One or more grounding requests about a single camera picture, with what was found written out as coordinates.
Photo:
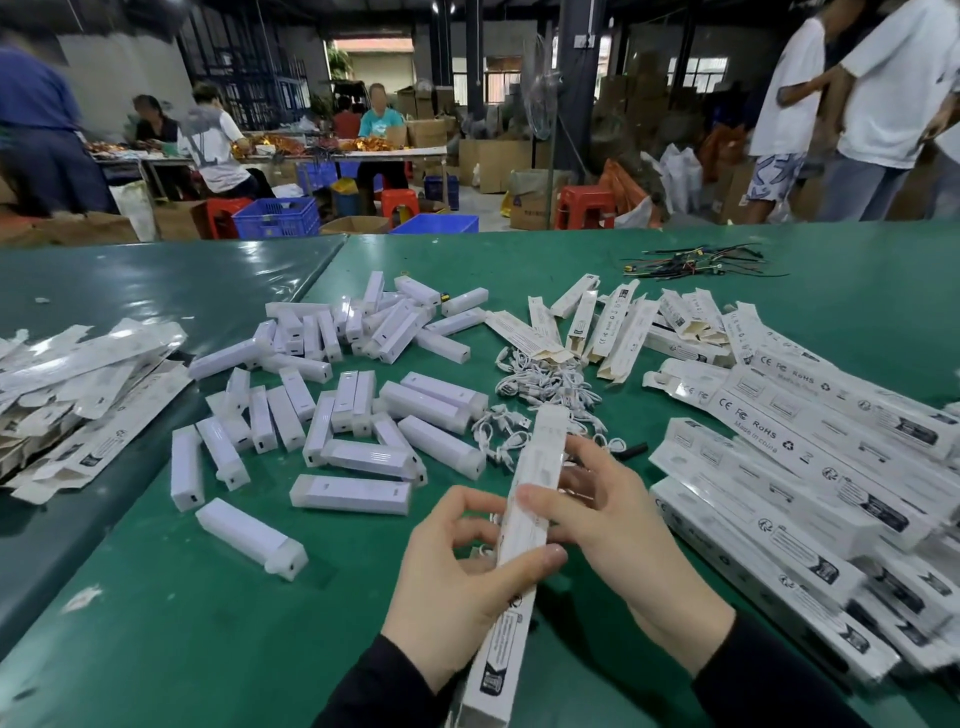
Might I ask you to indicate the heap of flat folded cartons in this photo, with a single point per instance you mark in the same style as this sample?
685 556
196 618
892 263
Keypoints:
82 390

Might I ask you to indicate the person's right hand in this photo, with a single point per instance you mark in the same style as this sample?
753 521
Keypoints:
637 562

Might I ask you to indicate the stacked brown cardboard boxes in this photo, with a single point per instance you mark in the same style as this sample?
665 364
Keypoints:
645 105

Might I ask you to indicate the plain brown cardboard box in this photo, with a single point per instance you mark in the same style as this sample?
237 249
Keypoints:
178 220

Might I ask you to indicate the standing fan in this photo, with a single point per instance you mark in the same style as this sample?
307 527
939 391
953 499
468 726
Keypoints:
541 82

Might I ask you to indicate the person's left hand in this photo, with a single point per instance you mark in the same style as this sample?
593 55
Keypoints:
442 600

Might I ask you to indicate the blue plastic crate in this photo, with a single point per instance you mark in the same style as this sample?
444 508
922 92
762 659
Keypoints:
315 176
441 191
435 223
277 219

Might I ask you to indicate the red plastic stool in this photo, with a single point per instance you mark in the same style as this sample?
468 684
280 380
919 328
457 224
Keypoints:
399 204
225 217
585 204

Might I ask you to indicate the person's right thumb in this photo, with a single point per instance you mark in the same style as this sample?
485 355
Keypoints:
551 510

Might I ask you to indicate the small black rod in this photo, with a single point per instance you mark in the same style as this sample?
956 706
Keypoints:
634 449

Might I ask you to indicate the printed brown cardboard box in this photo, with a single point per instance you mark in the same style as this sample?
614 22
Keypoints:
536 202

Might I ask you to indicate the white work table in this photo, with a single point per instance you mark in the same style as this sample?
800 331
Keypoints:
300 155

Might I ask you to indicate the pile of open empty cartons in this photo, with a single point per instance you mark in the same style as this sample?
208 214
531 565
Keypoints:
615 322

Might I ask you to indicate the person's left forearm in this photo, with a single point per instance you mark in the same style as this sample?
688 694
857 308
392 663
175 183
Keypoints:
390 694

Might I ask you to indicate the pile of orange gold goods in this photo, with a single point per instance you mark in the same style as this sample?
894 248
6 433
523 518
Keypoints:
300 142

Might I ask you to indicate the person's left thumb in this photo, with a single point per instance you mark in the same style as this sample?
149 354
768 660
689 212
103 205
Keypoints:
525 576

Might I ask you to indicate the person's left middle finger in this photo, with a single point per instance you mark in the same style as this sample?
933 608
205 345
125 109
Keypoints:
480 531

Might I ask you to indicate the blue metal rack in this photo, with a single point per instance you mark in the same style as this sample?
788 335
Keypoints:
247 75

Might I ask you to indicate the open low cardboard box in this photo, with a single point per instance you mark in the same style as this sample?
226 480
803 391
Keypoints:
356 225

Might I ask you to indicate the orange plastic bag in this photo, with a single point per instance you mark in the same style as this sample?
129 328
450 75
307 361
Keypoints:
626 191

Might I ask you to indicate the dark steel pillar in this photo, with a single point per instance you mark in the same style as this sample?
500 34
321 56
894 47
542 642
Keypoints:
581 82

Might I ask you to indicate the person's right forearm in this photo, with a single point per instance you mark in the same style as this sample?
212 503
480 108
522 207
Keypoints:
772 679

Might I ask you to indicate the pile of white plastic devices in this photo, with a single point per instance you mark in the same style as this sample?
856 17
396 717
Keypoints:
360 390

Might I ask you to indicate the large brown cardboard box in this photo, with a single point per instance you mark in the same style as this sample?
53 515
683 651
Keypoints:
495 165

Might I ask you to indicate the white plastic bag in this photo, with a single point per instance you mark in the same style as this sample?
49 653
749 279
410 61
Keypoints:
681 180

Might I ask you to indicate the white paper scrap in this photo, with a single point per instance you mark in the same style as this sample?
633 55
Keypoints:
81 600

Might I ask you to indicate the stack of packed white boxes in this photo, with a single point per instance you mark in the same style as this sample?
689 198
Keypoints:
795 465

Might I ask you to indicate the long white printed carton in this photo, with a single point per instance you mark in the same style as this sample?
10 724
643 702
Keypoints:
510 600

